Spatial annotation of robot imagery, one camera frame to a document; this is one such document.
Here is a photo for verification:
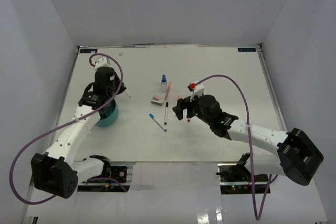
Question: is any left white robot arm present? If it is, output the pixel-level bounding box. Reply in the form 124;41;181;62
31;66;125;199

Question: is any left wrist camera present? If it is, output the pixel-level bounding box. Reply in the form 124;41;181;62
93;57;110;71

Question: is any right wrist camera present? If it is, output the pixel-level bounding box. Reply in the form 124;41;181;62
187;80;205;102

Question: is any teal round desk organizer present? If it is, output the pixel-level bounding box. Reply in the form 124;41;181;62
96;100;119;127

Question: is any blue cap marker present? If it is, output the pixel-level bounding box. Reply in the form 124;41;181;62
149;113;167;132

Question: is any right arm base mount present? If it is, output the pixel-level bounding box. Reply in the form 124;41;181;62
216;164;268;195

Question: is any right blue corner label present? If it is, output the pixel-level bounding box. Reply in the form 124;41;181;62
237;47;256;52

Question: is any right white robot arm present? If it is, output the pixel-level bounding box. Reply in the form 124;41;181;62
172;94;324;186

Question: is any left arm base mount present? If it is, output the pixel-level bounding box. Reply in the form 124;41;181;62
77;166;132;193

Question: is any purple cable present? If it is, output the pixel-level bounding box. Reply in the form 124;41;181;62
193;74;278;221
9;54;129;205

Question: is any blue corner label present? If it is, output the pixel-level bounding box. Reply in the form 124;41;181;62
79;49;98;54
237;47;256;52

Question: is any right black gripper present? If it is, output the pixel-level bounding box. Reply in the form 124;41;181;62
173;92;213;126

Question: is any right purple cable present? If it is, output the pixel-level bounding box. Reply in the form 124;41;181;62
193;74;278;221

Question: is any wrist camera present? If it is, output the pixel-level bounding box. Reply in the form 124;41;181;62
93;57;110;71
187;80;205;102

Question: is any blue cap spray bottle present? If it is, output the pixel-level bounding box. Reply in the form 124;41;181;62
161;74;168;93

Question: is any pink translucent pen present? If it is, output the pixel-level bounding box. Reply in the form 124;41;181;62
164;82;171;101

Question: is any black cap marker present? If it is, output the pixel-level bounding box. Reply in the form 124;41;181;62
164;102;169;125

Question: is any left blue corner label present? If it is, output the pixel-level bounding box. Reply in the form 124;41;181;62
79;49;98;54

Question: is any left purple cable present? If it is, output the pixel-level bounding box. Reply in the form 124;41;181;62
9;54;129;205

